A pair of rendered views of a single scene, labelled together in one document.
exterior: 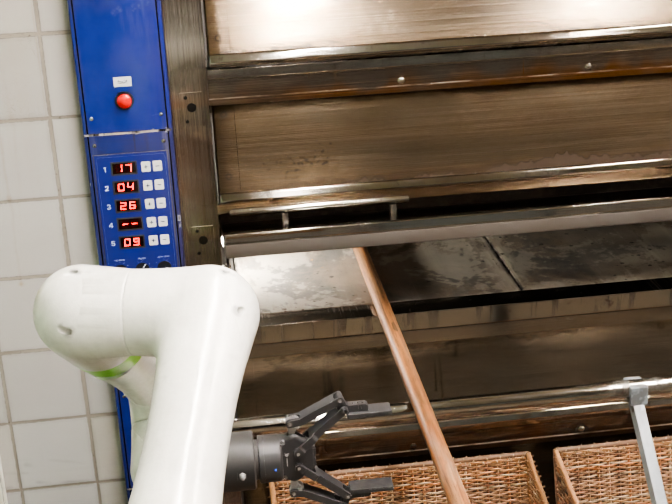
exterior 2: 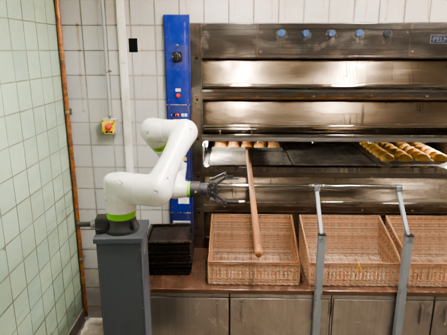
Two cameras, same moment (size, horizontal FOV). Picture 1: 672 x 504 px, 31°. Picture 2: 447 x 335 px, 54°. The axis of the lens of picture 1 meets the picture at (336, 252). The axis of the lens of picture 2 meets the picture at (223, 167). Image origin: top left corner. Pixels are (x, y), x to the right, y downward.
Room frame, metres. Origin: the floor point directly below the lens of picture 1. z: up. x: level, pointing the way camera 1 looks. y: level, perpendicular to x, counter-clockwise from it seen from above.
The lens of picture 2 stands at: (-0.61, -0.30, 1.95)
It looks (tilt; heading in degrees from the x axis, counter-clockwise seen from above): 15 degrees down; 8
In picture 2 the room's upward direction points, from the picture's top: straight up
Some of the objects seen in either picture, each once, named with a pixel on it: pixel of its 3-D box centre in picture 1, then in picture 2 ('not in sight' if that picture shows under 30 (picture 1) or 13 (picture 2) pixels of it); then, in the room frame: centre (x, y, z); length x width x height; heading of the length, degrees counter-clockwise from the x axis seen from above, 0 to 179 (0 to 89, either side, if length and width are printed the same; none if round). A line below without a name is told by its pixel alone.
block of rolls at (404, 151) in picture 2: not in sight; (400, 149); (2.80, -1.20, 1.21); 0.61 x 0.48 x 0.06; 6
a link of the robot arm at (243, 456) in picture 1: (239, 459); (195, 189); (1.69, 0.17, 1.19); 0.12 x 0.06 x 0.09; 6
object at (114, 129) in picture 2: not in sight; (110, 125); (2.09, 0.81, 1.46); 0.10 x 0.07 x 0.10; 96
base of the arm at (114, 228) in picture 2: not in sight; (108, 223); (1.05, 0.42, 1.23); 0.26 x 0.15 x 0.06; 100
